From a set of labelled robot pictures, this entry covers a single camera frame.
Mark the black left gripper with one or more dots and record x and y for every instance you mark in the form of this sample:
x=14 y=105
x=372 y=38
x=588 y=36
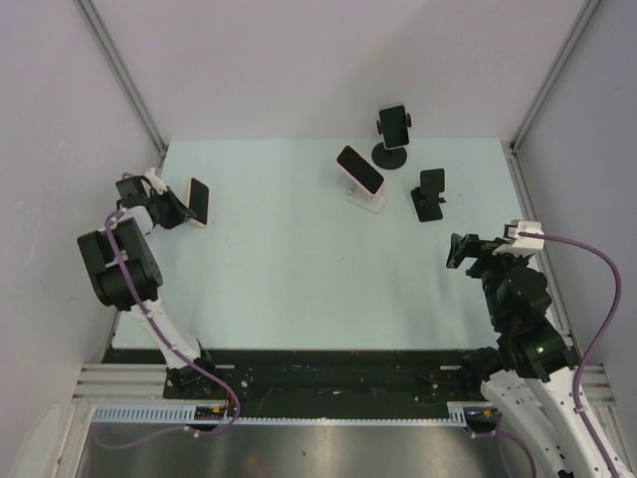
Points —
x=180 y=211

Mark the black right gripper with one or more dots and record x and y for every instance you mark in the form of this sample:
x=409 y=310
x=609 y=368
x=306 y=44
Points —
x=471 y=246

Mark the pink phone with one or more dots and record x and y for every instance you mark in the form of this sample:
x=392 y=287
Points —
x=198 y=201
x=360 y=170

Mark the black folding phone stand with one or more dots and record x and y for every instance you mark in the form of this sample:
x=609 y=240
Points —
x=426 y=197

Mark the white folding phone stand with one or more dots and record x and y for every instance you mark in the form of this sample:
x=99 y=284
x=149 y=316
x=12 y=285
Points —
x=362 y=198

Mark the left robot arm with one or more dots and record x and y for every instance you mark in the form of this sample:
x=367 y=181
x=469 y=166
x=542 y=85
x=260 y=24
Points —
x=125 y=275

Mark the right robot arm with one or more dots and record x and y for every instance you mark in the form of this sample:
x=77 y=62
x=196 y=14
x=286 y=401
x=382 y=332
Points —
x=553 y=422

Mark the black round-base clamp stand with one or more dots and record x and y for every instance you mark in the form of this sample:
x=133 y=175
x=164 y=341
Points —
x=388 y=159

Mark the phone in black clamp stand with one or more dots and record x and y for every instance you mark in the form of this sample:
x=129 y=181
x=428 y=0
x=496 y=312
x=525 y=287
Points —
x=394 y=124

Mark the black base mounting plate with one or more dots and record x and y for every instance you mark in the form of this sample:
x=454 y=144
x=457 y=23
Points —
x=359 y=384

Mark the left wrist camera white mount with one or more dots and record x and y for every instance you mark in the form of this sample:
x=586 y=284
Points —
x=145 y=185

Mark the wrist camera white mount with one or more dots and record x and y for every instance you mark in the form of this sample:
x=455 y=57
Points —
x=522 y=238
x=145 y=185

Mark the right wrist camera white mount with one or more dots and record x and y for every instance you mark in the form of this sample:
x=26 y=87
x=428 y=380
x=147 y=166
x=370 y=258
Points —
x=522 y=238

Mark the left aluminium corner post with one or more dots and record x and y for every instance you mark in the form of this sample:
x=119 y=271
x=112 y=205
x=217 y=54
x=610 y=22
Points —
x=116 y=63

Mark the aluminium corner post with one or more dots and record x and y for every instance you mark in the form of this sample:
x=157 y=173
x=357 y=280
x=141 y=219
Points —
x=116 y=63
x=559 y=64

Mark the white slotted cable duct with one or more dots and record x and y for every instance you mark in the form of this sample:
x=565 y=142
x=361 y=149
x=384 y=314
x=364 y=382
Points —
x=203 y=415

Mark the aluminium front rail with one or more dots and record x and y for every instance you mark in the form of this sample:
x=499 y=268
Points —
x=131 y=382

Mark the right aluminium corner post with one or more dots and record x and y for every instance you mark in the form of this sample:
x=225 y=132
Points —
x=559 y=64

